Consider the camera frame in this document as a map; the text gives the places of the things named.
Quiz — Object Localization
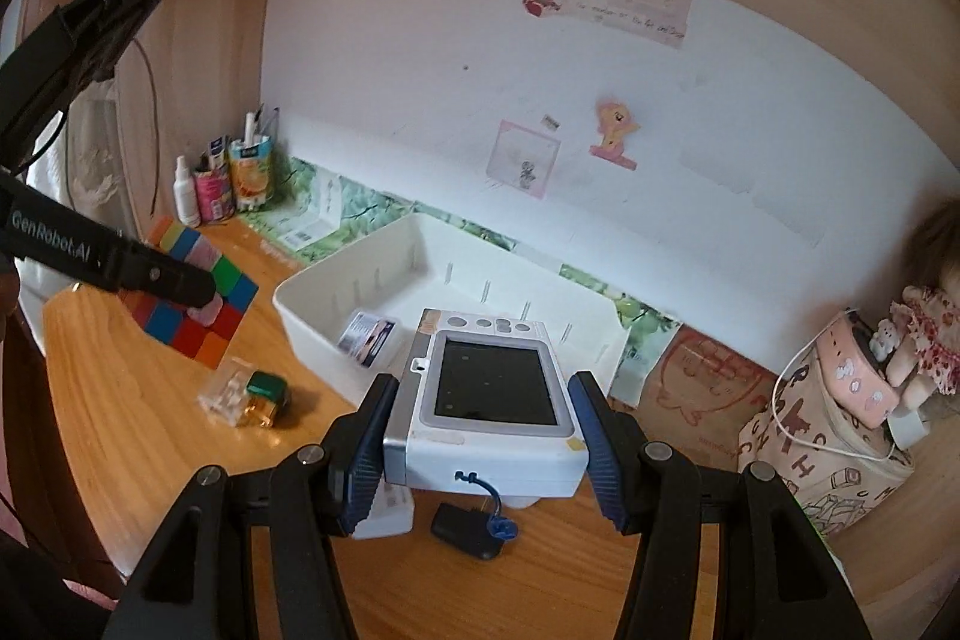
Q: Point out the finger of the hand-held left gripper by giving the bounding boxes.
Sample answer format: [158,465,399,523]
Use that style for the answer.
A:
[0,0,164,176]
[90,235,218,310]

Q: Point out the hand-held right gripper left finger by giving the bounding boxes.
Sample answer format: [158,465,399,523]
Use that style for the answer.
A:
[105,374,400,640]

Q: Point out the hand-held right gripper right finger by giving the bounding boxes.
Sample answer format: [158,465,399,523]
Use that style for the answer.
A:
[568,371,875,640]

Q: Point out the multicolour puzzle cube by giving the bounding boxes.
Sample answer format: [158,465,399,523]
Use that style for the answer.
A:
[124,216,260,365]

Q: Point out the white charger plug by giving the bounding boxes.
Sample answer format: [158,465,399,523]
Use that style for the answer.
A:
[351,482,415,542]

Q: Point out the clear box with blue label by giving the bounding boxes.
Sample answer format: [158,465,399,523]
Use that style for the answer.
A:
[337,310,398,367]

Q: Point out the small black case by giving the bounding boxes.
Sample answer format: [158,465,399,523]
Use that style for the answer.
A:
[430,501,505,562]

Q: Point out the clear bag of white pieces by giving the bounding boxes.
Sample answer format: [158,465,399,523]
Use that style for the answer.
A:
[196,359,252,427]

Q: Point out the white handheld game console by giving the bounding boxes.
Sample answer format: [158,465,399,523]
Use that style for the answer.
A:
[382,308,590,542]

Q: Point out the white plastic storage bin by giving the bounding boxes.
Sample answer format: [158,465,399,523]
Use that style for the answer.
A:
[271,211,638,408]

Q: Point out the white lace curtain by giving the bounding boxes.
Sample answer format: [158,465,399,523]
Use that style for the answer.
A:
[37,77,132,221]

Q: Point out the white spray bottle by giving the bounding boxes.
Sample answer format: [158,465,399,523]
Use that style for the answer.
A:
[174,156,202,229]

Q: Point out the pink can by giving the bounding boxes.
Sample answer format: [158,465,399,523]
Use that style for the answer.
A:
[193,166,237,225]

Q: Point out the brown cardboard with drawing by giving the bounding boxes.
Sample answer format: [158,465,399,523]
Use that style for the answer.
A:
[607,321,781,453]

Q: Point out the white carton box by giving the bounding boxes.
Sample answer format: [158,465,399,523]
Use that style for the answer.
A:
[283,171,346,251]

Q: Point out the green grape patterned paper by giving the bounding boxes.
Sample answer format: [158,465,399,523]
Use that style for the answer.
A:
[240,152,683,363]

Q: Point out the printed fabric bag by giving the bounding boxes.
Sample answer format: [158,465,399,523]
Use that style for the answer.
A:
[735,362,916,536]

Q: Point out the pink round box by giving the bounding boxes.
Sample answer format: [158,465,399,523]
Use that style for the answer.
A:
[816,310,901,435]

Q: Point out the pink note paper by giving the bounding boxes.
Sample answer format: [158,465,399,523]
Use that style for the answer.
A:
[486,120,563,200]

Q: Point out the small white bear toy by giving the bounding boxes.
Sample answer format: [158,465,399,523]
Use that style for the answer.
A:
[870,319,901,360]

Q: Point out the white power adapter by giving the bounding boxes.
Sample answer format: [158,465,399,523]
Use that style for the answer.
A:
[886,407,931,450]

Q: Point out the brown haired rag doll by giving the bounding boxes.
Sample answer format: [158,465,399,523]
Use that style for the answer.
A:
[885,209,960,412]

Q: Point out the handwritten paper strip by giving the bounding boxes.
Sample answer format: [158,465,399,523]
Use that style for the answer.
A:
[559,0,692,49]

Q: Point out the pink case with cable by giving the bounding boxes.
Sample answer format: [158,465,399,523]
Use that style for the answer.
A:
[771,310,897,461]

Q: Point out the yellow pony wall sticker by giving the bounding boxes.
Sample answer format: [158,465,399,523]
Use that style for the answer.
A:
[589,96,644,172]

